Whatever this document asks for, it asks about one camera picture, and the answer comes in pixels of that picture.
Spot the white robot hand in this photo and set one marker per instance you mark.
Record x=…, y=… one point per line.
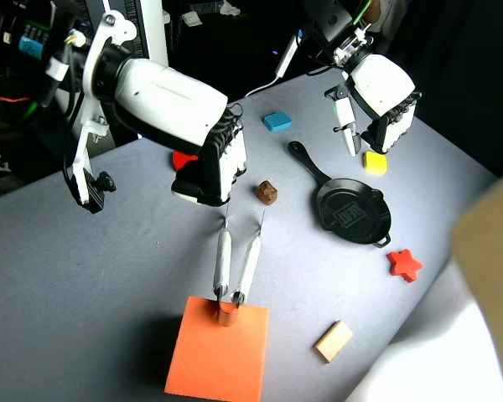
x=167, y=100
x=381, y=84

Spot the black cast iron skillet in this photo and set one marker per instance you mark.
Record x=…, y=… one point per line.
x=352, y=213

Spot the red heart block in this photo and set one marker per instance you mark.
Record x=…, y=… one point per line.
x=182, y=160

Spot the person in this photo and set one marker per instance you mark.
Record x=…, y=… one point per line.
x=374, y=11

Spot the yellow block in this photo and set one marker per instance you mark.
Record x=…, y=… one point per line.
x=376, y=163

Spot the blue block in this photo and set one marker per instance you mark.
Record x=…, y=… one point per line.
x=276, y=121

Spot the white crumpled paper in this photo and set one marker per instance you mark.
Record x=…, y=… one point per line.
x=229, y=8

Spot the grey table cloth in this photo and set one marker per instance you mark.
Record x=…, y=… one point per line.
x=109, y=272

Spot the red star block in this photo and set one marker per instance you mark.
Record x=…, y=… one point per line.
x=404, y=264

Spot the beige blurred board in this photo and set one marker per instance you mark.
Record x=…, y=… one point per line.
x=494, y=234

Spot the light wooden block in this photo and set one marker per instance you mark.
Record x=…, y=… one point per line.
x=333, y=341

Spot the orange box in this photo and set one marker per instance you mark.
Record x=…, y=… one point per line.
x=218, y=360

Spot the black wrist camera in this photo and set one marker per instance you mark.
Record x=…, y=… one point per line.
x=97, y=194

